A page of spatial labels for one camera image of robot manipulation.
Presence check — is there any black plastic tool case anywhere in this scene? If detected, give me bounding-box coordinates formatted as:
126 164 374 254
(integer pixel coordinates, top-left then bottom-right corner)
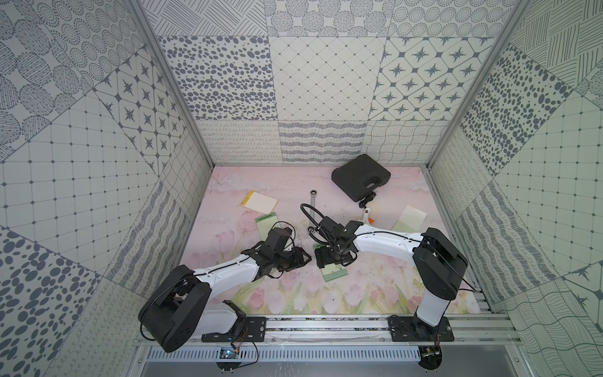
331 154 391 207

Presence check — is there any silver ratchet wrench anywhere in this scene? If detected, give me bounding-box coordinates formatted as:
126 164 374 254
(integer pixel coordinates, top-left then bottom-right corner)
310 189 317 213

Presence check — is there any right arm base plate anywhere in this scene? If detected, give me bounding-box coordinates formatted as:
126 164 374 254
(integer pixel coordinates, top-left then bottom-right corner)
387 315 455 345

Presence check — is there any aluminium rail frame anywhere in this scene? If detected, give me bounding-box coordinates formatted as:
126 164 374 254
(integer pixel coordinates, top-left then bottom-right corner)
186 313 521 346

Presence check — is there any left circuit board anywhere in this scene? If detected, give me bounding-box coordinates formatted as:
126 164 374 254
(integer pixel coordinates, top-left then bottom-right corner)
217 347 240 363

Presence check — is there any circuit board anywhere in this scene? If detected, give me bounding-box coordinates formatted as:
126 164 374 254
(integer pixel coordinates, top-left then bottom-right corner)
217 347 240 363
419 346 443 371

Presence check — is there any right circuit board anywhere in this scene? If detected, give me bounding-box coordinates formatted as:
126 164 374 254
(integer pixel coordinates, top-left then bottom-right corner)
419 346 443 371

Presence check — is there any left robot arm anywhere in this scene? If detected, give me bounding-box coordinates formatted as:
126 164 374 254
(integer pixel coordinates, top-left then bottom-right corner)
138 228 312 353

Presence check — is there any yellow-top memo pad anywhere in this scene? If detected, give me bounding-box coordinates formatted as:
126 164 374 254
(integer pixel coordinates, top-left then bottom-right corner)
241 190 278 215

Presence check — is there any green memo pad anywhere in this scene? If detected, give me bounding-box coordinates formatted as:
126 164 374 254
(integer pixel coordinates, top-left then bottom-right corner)
255 212 279 241
313 243 348 282

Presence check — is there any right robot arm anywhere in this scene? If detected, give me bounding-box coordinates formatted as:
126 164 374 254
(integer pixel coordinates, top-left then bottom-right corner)
314 217 469 330

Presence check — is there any white orange glue gun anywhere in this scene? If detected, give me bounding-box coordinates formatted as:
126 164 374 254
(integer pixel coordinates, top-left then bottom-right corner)
362 207 375 226

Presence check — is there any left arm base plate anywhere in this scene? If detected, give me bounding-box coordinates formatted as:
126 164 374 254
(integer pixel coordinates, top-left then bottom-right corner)
201 317 267 342

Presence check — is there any torn green memo page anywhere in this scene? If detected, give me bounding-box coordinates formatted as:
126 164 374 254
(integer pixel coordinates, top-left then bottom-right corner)
392 206 427 232

